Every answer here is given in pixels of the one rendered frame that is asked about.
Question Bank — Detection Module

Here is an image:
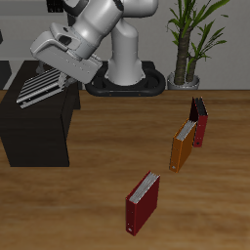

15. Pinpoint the dark red book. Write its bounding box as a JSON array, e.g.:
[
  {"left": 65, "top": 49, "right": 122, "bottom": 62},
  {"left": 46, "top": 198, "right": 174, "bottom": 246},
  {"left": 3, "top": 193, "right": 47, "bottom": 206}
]
[{"left": 125, "top": 170, "right": 161, "bottom": 237}]

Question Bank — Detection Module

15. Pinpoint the green pot plant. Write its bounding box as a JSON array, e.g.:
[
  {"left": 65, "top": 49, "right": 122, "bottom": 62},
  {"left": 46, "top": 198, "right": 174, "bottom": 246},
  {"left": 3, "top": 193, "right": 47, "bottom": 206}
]
[{"left": 166, "top": 0, "right": 231, "bottom": 92}]

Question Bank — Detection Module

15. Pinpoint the dark brown desk caddy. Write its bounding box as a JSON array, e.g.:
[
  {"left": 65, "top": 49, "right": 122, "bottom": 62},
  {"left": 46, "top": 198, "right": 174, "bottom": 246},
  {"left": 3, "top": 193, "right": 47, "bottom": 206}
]
[{"left": 0, "top": 60, "right": 82, "bottom": 168}]

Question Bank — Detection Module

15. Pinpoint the red and black book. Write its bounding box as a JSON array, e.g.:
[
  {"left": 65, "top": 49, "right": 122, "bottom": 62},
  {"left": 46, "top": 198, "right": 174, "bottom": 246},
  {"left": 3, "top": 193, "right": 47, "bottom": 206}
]
[{"left": 188, "top": 96, "right": 209, "bottom": 148}]

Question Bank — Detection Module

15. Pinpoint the flat black base plate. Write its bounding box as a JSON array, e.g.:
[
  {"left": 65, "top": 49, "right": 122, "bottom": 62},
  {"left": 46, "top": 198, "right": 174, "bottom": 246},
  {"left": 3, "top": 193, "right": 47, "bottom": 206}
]
[{"left": 84, "top": 61, "right": 167, "bottom": 98}]

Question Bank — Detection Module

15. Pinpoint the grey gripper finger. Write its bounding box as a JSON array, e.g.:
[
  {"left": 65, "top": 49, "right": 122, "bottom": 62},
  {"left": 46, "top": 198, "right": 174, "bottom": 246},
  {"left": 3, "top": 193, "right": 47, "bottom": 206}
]
[
  {"left": 58, "top": 71, "right": 68, "bottom": 87},
  {"left": 66, "top": 76, "right": 78, "bottom": 89}
]

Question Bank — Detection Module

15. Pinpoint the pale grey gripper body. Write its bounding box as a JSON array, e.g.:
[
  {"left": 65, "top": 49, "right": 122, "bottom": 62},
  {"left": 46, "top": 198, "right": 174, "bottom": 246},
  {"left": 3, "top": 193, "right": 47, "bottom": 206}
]
[{"left": 29, "top": 30, "right": 104, "bottom": 85}]

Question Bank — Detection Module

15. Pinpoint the orange book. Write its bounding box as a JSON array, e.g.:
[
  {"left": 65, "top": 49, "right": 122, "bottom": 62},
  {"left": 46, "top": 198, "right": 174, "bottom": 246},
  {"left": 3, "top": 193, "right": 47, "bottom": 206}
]
[{"left": 168, "top": 118, "right": 198, "bottom": 174}]

